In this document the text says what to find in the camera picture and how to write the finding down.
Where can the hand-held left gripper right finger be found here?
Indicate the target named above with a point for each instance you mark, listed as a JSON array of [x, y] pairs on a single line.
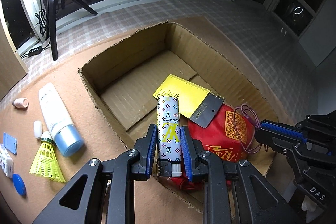
[[187, 153]]

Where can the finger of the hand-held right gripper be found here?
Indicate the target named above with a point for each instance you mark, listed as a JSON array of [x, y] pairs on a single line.
[[320, 129], [278, 140]]

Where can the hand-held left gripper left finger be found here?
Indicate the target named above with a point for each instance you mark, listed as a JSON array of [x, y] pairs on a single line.
[[152, 150]]

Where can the white patterned lighter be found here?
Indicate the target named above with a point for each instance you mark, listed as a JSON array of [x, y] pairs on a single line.
[[169, 134]]

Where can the yellow and black ruler card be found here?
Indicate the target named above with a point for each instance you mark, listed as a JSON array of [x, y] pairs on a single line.
[[183, 92]]

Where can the cardboard box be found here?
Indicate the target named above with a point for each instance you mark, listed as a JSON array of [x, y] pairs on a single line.
[[136, 87]]

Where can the white patterned tissue pack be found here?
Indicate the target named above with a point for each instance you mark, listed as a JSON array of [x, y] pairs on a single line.
[[5, 161]]

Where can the white tube with blue cap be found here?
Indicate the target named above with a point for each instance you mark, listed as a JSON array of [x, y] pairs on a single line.
[[55, 113]]

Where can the yellow shuttlecock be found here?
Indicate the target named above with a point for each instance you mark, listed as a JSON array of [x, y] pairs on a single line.
[[47, 161]]

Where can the small white tube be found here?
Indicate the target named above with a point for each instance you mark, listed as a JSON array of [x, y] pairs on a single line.
[[37, 130]]

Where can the grey checked mat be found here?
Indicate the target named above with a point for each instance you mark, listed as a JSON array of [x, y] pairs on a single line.
[[236, 29]]

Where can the blue round lid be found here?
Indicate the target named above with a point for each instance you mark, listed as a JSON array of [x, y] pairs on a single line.
[[19, 184]]

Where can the small pink bottle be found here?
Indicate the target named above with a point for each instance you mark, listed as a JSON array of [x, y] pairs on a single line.
[[20, 103]]

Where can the light blue card holder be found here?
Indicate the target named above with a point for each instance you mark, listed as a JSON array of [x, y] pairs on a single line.
[[10, 144]]

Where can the black tripod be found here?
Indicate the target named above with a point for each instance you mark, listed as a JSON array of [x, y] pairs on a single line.
[[53, 29]]

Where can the large light wooden board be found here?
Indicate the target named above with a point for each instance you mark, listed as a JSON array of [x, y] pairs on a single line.
[[10, 69]]

